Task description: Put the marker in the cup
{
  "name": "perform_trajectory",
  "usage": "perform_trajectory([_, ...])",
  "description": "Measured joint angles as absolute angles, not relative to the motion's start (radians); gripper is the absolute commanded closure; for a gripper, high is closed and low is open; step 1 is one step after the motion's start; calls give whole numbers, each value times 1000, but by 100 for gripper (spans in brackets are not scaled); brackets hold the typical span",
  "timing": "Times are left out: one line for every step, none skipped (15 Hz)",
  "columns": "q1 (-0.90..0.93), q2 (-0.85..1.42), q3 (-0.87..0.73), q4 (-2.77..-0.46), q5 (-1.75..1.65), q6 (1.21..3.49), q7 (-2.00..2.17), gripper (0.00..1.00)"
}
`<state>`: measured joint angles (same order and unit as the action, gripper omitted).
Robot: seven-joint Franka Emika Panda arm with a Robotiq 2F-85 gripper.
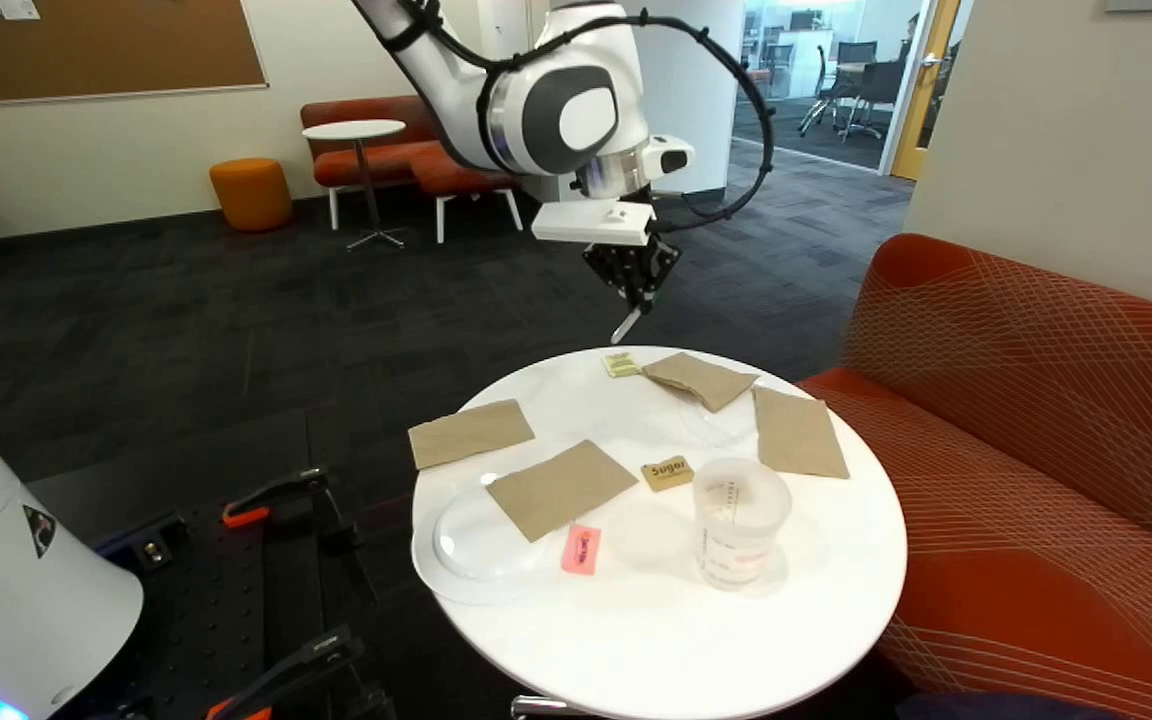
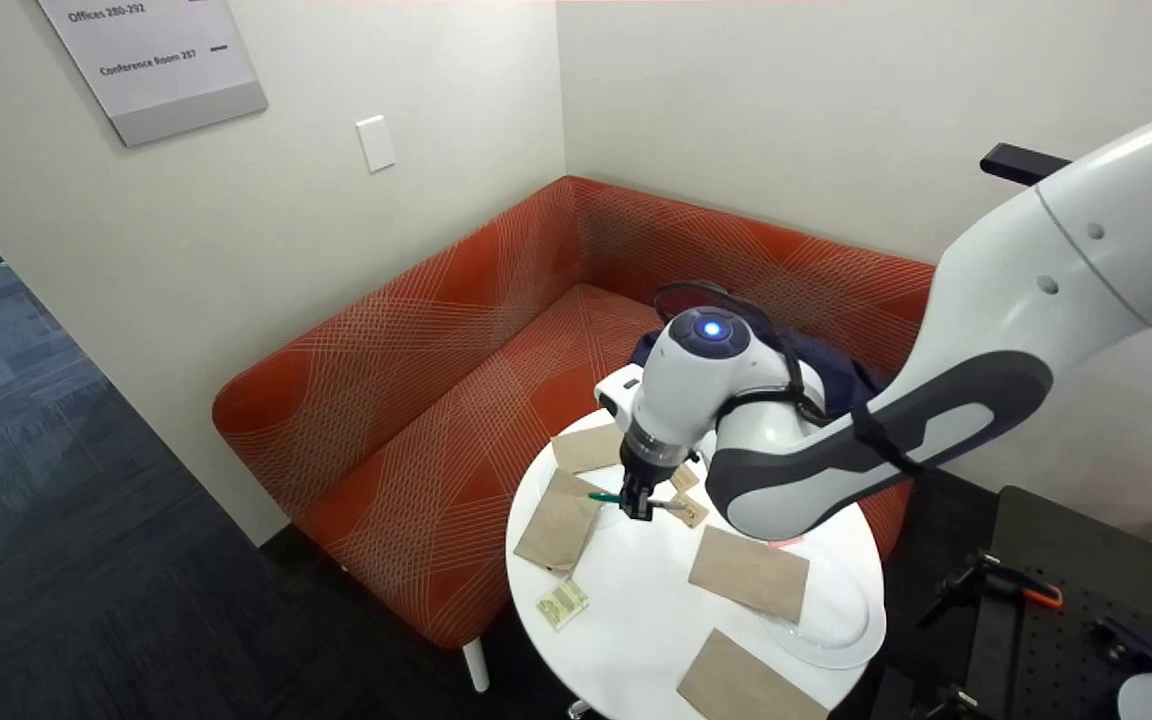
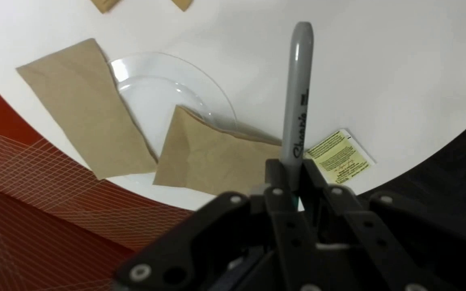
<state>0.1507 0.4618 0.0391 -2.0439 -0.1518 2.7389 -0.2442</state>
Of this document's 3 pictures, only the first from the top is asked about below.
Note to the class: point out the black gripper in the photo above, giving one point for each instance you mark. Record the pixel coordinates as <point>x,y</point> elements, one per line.
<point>636,257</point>

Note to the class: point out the small brown paper tag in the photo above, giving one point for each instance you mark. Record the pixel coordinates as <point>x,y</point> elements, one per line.
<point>667,474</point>

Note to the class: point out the small white round table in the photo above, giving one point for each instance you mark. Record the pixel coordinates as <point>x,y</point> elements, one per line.
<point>357,128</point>

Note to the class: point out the black robot platform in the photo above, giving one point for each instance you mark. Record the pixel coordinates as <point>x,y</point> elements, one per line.
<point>218,584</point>

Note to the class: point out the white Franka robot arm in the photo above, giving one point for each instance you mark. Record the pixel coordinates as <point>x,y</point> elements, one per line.
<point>620,65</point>

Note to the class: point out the yellow door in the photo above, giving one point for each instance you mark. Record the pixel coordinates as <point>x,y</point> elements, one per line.
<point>935,81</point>

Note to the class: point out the yellow sticky note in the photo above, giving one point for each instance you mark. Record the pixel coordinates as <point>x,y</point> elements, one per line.
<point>620,360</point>

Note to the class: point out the black office chair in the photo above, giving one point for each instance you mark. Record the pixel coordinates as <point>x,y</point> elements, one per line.
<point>856,86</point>

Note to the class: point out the clear plastic cup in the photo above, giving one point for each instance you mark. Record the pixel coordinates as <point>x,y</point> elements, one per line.
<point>740,532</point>

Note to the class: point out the brown cork board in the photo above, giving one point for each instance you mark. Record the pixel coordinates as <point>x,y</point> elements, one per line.
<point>111,47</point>

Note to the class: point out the orange round ottoman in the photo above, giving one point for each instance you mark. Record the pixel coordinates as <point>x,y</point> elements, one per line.
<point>255,199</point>

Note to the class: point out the orange lounge chair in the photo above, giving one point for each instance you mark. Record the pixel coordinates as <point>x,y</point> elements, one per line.
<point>336,164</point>
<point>463,174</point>

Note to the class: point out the orange fabric sofa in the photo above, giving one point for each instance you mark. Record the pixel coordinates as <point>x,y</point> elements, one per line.
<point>1043,440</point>

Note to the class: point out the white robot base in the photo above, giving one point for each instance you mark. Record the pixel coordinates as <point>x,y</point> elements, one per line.
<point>18,584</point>

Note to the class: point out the pink sticky note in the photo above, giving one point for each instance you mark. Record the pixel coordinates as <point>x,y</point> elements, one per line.
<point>580,550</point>

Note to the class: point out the brown paper napkin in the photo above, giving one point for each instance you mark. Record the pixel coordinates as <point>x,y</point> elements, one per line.
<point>696,382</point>
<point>563,489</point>
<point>803,435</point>
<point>469,435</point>

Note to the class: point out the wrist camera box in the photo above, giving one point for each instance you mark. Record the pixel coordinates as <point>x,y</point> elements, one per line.
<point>589,223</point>

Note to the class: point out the clear plastic dome lid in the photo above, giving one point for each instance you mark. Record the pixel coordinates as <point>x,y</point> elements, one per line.
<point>469,545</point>

